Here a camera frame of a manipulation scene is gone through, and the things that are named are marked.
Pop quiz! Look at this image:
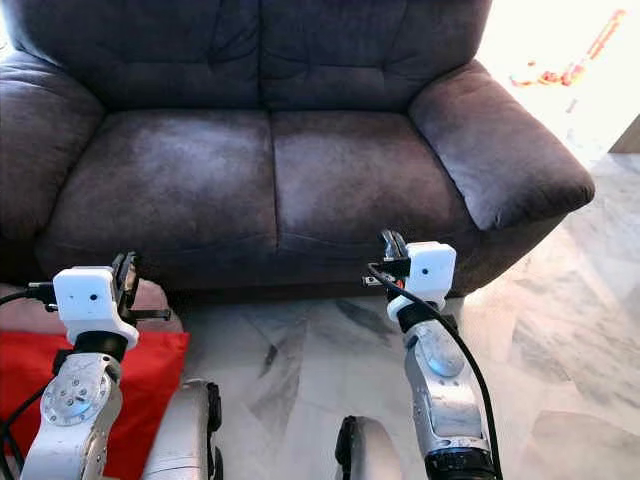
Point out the dark grey fabric sofa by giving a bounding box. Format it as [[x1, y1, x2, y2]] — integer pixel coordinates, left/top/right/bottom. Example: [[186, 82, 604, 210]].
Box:
[[0, 0, 596, 301]]

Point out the pink cloth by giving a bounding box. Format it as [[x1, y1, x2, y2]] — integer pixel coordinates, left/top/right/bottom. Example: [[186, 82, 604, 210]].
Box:
[[0, 283, 186, 334]]

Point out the silver left robot leg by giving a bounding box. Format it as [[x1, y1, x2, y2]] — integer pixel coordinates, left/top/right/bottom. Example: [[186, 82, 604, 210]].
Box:
[[140, 380, 223, 480]]

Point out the silver robot leg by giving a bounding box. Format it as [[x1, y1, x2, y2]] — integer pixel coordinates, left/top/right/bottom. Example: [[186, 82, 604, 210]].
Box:
[[335, 415, 406, 480], [140, 380, 223, 480]]

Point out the silver right robot leg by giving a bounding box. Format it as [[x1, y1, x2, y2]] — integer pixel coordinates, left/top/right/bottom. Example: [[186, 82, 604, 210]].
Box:
[[335, 415, 406, 480]]

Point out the red orange garland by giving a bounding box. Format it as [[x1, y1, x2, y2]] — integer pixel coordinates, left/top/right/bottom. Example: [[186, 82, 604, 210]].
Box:
[[510, 8, 629, 89]]

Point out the brown wooden furniture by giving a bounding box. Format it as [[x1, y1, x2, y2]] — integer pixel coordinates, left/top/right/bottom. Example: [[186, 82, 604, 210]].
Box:
[[610, 115, 640, 156]]

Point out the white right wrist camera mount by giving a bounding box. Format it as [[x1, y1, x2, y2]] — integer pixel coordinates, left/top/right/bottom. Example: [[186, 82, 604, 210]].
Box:
[[387, 241, 458, 321]]

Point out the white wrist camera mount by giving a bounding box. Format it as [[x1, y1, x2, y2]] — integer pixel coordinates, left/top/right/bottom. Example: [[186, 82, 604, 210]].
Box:
[[52, 265, 141, 349], [387, 241, 458, 321]]

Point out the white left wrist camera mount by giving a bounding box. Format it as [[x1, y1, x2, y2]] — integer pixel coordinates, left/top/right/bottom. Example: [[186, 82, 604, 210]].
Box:
[[52, 265, 141, 349]]

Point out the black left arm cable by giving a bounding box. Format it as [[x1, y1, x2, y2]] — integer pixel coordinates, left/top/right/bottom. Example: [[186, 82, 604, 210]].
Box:
[[0, 283, 73, 480]]

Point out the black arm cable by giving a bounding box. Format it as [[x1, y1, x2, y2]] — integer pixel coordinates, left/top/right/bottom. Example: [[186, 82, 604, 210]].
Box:
[[0, 283, 73, 480], [367, 262, 504, 479]]

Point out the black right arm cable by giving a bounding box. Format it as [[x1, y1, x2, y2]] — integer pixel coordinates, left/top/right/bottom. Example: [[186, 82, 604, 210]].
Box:
[[367, 262, 504, 479]]

